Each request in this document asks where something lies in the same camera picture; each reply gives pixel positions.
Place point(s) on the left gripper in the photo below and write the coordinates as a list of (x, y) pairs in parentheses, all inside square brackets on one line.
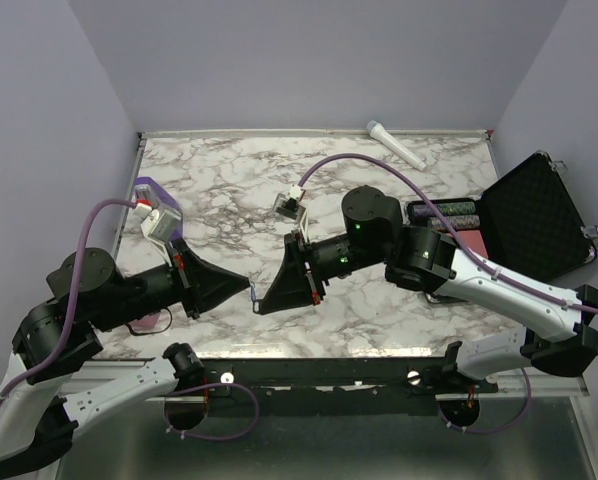
[(208, 283)]

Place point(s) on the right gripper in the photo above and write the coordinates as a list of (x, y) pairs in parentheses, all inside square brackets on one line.
[(292, 287)]

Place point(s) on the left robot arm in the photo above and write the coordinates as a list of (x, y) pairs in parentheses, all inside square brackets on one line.
[(91, 295)]

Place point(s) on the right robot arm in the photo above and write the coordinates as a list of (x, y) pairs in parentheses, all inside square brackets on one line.
[(553, 334)]

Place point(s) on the pink metronome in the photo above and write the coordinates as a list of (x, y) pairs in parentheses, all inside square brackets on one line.
[(148, 322)]

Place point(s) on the purple metronome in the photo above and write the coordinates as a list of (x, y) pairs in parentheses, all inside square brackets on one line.
[(146, 189)]

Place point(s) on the pink card deck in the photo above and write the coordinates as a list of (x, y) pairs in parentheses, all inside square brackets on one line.
[(473, 240)]

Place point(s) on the white microphone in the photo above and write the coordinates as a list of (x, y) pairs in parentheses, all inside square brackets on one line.
[(378, 132)]

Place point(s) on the black poker chip case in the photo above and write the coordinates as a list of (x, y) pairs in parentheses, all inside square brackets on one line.
[(528, 221)]

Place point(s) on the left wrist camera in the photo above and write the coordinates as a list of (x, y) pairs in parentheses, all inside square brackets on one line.
[(160, 224)]

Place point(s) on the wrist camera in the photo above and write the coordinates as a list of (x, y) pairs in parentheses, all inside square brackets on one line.
[(160, 224), (290, 206)]

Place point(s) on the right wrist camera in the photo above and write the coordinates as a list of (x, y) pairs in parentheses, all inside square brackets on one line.
[(290, 206)]

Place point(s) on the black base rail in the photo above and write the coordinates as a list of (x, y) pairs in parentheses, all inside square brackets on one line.
[(304, 387)]

